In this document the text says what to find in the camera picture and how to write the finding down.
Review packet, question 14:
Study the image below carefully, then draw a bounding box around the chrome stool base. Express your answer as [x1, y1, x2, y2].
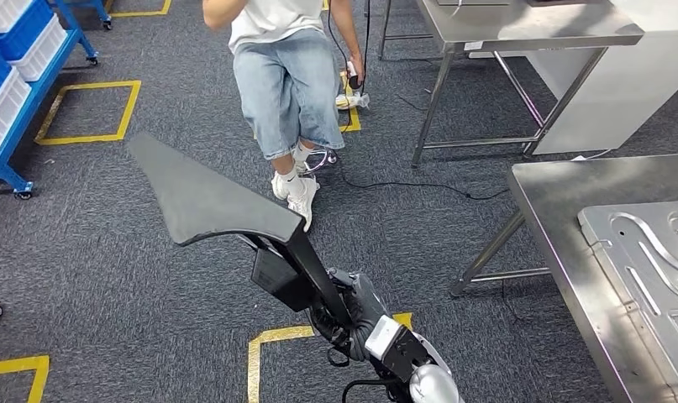
[299, 146, 339, 176]

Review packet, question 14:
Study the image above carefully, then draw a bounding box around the person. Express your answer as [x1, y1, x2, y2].
[202, 0, 367, 233]

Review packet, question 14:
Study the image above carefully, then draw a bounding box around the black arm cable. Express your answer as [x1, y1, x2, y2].
[326, 344, 412, 403]

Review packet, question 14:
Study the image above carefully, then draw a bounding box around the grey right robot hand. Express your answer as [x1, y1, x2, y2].
[309, 268, 392, 347]

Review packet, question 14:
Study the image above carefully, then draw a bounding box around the clear bag with yellow item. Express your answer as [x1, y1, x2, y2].
[334, 90, 371, 111]

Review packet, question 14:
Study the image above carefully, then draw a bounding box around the stamped grey metal panel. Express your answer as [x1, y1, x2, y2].
[576, 199, 678, 399]

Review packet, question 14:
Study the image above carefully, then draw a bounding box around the steel workbench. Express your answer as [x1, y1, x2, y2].
[449, 153, 678, 403]

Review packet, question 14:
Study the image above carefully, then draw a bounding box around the black floor cable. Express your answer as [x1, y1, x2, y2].
[327, 0, 511, 202]

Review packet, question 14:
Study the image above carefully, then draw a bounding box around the steel table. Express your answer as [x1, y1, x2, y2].
[378, 0, 646, 168]

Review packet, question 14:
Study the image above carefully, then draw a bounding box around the white cabinet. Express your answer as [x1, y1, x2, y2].
[469, 0, 678, 157]

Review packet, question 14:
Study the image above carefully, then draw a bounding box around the large black trim part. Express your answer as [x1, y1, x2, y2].
[125, 132, 355, 330]

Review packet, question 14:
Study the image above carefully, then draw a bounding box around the blue metal shelf rack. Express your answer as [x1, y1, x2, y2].
[0, 0, 102, 202]

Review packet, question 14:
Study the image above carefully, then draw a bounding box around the person's left hand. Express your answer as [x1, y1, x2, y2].
[348, 52, 367, 85]

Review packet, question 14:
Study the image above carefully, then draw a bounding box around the blue wheeled cart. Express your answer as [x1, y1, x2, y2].
[66, 0, 115, 32]

